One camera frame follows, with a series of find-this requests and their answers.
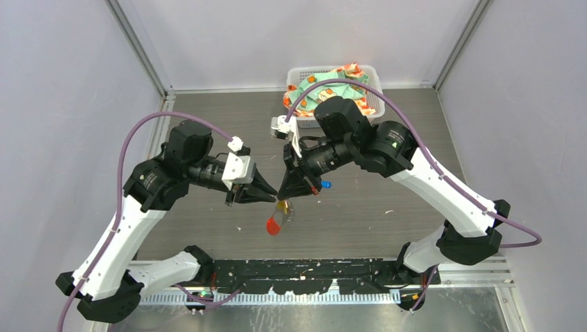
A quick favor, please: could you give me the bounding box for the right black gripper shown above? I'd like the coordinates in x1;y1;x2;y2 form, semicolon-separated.
277;136;354;199

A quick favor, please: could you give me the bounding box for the key with yellow tag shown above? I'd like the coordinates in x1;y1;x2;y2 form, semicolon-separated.
277;200;293;215

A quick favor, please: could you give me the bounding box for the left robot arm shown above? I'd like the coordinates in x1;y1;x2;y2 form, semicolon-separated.
56;119;277;324

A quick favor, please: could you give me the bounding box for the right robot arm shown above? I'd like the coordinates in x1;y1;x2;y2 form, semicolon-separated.
271;96;510;284

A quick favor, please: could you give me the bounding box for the colourful patterned cloth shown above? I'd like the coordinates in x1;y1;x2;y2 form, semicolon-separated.
282;62;376;118

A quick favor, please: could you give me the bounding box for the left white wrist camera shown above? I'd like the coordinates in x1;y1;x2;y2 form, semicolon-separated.
222;136;255;190

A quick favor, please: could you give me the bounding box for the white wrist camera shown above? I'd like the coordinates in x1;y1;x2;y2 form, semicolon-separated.
270;115;302;158
222;136;255;190

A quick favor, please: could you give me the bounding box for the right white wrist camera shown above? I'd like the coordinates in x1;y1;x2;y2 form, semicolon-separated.
270;115;302;158

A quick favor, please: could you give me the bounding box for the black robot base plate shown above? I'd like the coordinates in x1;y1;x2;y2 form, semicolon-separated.
196;258;440;295

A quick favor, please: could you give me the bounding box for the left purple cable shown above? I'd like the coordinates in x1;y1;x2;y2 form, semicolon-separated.
55;111;246;332

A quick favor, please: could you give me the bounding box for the purple cable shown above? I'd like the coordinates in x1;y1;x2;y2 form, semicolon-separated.
55;111;246;332
284;78;543;313

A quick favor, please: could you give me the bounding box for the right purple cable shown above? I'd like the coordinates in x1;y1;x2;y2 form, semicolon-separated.
284;78;543;313

